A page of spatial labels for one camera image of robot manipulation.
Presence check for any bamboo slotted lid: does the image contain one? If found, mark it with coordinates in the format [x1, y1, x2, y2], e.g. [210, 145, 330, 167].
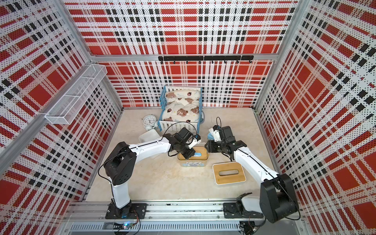
[178, 146, 209, 161]

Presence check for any clear plastic tissue box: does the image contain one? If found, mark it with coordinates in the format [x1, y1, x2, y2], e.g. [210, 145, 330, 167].
[178, 160, 207, 167]

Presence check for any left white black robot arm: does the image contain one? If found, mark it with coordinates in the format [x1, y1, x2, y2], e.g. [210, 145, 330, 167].
[102, 128, 201, 209]

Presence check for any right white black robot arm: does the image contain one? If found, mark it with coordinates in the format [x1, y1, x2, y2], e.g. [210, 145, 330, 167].
[205, 125, 299, 223]

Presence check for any blue tissue pack with sheet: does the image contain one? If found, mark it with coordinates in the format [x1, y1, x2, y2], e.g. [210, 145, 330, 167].
[207, 133, 214, 141]

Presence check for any white tissue box bamboo lid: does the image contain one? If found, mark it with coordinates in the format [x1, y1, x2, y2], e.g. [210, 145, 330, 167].
[212, 162, 246, 186]

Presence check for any bear print blanket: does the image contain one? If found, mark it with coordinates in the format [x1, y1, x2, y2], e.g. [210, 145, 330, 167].
[162, 102, 200, 122]

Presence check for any blue white toy crib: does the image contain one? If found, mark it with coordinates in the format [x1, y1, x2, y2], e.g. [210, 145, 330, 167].
[158, 86, 204, 132]

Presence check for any white alarm clock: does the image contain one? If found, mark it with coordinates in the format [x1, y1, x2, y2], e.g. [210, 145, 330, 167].
[142, 115, 158, 131]

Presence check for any bear print pillow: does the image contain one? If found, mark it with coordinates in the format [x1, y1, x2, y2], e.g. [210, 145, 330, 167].
[165, 90, 201, 104]

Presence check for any green circuit board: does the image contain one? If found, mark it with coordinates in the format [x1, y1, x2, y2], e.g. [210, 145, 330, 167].
[113, 223, 133, 230]

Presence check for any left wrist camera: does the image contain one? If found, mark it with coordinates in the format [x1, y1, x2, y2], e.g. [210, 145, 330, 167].
[188, 134, 201, 149]

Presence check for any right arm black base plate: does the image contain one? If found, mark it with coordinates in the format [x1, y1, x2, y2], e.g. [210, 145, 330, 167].
[223, 203, 264, 219]

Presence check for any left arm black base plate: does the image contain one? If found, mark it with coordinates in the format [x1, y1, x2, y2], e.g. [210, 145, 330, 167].
[105, 202, 147, 219]

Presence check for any black hook rail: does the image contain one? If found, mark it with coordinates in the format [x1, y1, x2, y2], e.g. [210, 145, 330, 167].
[158, 55, 255, 62]

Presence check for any white wire mesh shelf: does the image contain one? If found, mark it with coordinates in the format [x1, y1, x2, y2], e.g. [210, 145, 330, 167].
[45, 64, 107, 125]

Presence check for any aluminium front rail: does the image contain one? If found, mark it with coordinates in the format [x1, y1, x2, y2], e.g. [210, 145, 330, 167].
[57, 199, 311, 235]

